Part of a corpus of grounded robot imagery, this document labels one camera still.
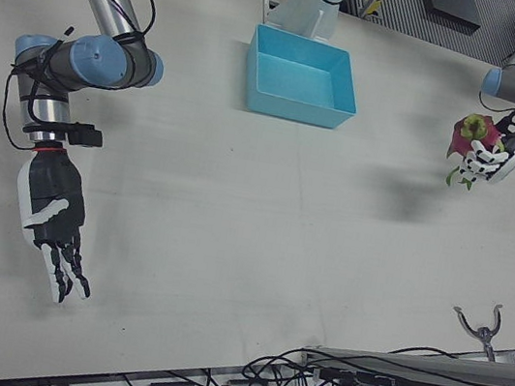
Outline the white grey robot hand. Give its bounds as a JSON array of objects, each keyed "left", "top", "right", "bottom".
[{"left": 456, "top": 122, "right": 515, "bottom": 191}]

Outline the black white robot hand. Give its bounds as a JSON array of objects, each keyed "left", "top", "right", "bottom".
[{"left": 0, "top": 143, "right": 113, "bottom": 310}]

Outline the pink dragon fruit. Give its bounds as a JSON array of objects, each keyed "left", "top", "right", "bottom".
[{"left": 439, "top": 109, "right": 515, "bottom": 199}]

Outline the black flat panel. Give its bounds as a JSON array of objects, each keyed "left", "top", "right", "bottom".
[{"left": 415, "top": 0, "right": 485, "bottom": 28}]

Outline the metal claw tool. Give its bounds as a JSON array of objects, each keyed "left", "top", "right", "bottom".
[{"left": 445, "top": 296, "right": 505, "bottom": 362}]

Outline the light blue plastic bin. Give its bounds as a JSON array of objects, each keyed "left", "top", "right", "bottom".
[{"left": 236, "top": 23, "right": 369, "bottom": 134}]

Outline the aluminium profile bar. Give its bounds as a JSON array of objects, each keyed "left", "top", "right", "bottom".
[{"left": 296, "top": 330, "right": 515, "bottom": 386}]

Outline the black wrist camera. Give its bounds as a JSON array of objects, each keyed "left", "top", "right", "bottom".
[{"left": 65, "top": 122, "right": 105, "bottom": 150}]

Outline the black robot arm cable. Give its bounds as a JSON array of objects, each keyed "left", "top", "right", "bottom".
[{"left": 0, "top": 0, "right": 160, "bottom": 169}]

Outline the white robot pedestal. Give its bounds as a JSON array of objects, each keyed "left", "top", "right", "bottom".
[{"left": 257, "top": 0, "right": 341, "bottom": 45}]

